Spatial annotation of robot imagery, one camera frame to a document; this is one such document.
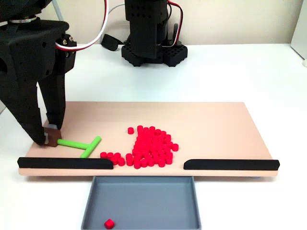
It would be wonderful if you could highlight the red white black servo cable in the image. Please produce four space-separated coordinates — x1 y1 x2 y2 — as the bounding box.
55 0 108 51
167 0 185 47

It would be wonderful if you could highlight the grey shallow tray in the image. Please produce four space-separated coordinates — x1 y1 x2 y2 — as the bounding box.
81 176 201 230

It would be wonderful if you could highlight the green T-shaped pusher tool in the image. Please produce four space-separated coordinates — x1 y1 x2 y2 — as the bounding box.
44 126 102 159

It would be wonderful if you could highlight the beige flat board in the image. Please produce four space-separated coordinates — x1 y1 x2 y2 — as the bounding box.
18 101 280 178

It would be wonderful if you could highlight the black guide rail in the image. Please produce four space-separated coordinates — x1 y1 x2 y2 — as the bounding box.
183 159 280 171
17 157 114 170

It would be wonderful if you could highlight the thin white cable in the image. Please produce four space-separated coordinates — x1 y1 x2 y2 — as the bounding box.
99 2 126 45

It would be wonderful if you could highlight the pale grey hose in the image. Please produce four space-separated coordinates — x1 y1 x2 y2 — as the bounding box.
51 0 65 23

